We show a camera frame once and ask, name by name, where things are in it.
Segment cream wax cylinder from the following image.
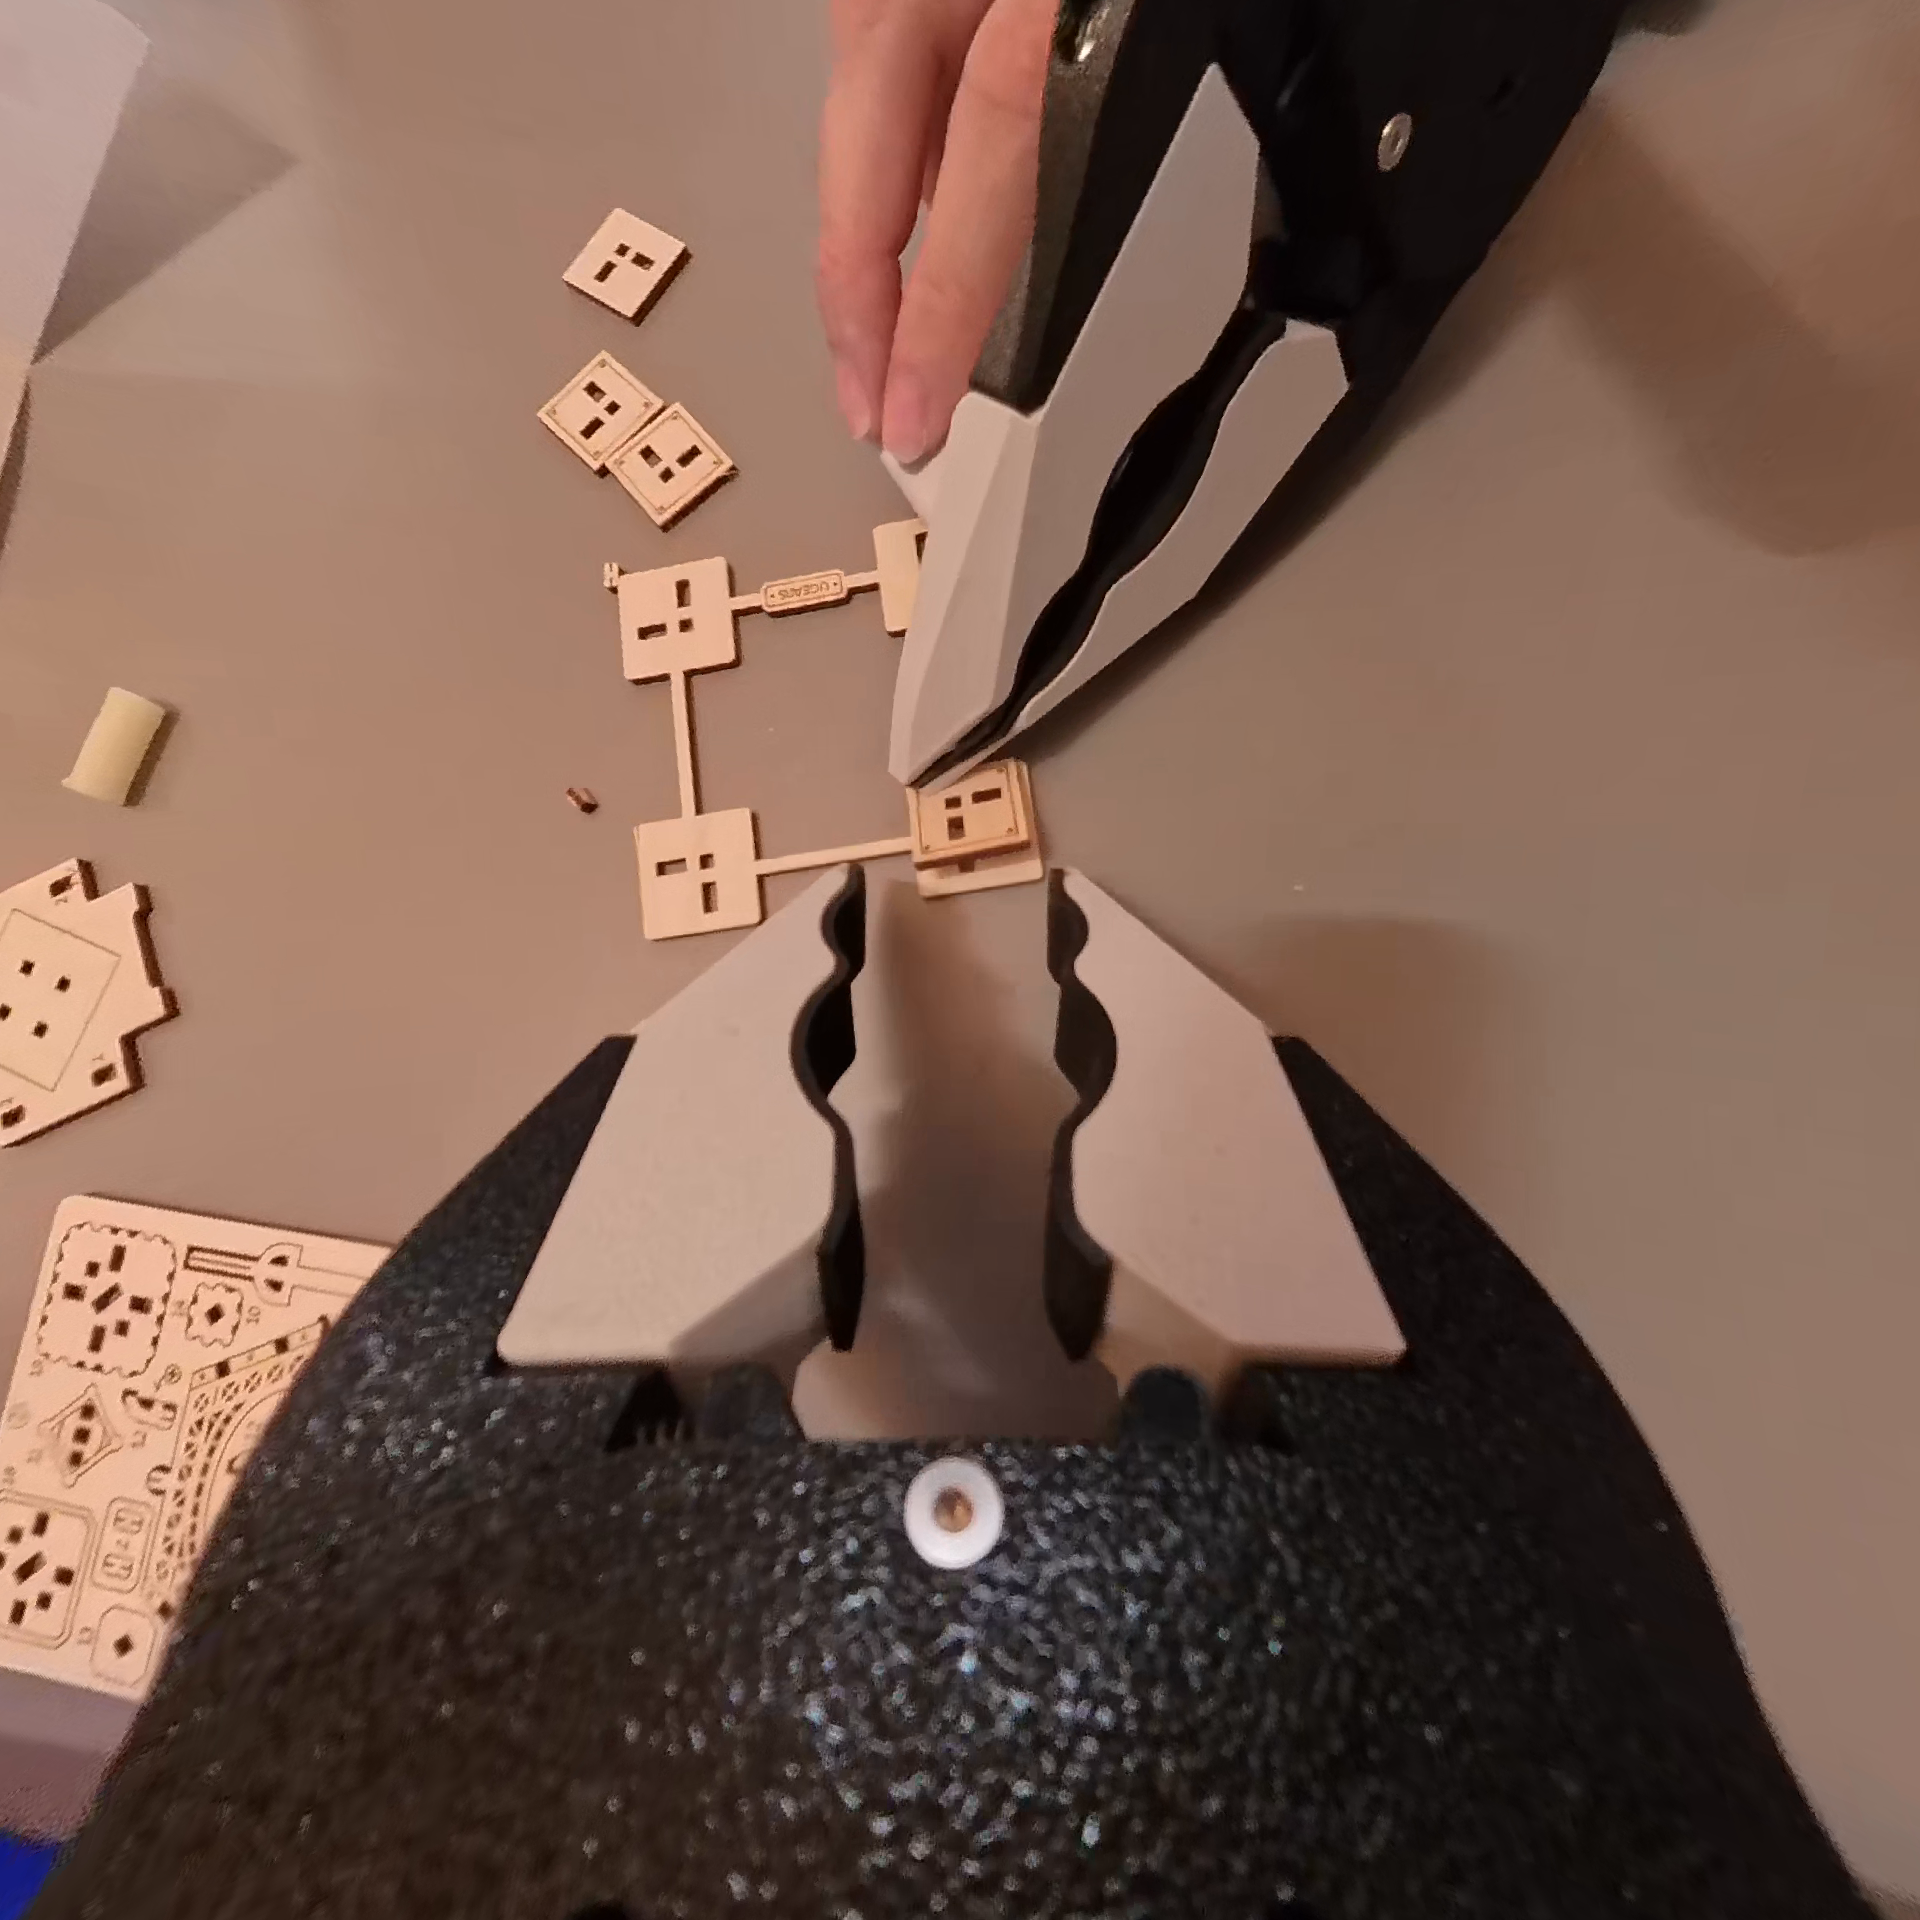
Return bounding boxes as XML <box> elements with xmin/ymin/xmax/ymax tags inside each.
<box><xmin>61</xmin><ymin>686</ymin><xmax>169</xmax><ymax>809</ymax></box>

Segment wooden four-square connector frame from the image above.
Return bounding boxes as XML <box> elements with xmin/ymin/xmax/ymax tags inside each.
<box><xmin>603</xmin><ymin>517</ymin><xmax>1047</xmax><ymax>946</ymax></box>

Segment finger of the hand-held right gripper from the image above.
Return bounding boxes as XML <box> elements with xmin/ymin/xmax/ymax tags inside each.
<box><xmin>877</xmin><ymin>69</ymin><xmax>1279</xmax><ymax>790</ymax></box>
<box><xmin>959</xmin><ymin>307</ymin><xmax>1356</xmax><ymax>772</ymax></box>

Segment small wooden square tile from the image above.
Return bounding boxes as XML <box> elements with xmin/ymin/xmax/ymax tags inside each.
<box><xmin>561</xmin><ymin>206</ymin><xmax>692</xmax><ymax>326</ymax></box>
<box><xmin>605</xmin><ymin>402</ymin><xmax>741</xmax><ymax>532</ymax></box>
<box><xmin>911</xmin><ymin>757</ymin><xmax>1042</xmax><ymax>877</ymax></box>
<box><xmin>539</xmin><ymin>351</ymin><xmax>668</xmax><ymax>478</ymax></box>

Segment cross-shaped wooden plate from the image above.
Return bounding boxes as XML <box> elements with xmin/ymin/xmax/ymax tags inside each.
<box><xmin>0</xmin><ymin>861</ymin><xmax>180</xmax><ymax>1150</ymax></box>

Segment laser-cut wooden parts sheet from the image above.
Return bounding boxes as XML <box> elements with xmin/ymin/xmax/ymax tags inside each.
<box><xmin>0</xmin><ymin>1193</ymin><xmax>401</xmax><ymax>1704</ymax></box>

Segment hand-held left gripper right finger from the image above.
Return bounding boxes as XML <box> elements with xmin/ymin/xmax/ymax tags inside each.
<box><xmin>1046</xmin><ymin>865</ymin><xmax>1412</xmax><ymax>1414</ymax></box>

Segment grey desk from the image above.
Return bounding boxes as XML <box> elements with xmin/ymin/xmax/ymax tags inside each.
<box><xmin>0</xmin><ymin>0</ymin><xmax>1920</xmax><ymax>1920</ymax></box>

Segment person's right hand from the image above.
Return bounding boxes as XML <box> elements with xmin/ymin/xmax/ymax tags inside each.
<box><xmin>817</xmin><ymin>0</ymin><xmax>1058</xmax><ymax>467</ymax></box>

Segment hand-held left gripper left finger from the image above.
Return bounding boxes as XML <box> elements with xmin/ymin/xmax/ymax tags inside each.
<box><xmin>497</xmin><ymin>864</ymin><xmax>877</xmax><ymax>1414</ymax></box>

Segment white assembly instruction sheet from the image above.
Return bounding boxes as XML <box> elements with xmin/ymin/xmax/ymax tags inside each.
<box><xmin>0</xmin><ymin>0</ymin><xmax>150</xmax><ymax>513</ymax></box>

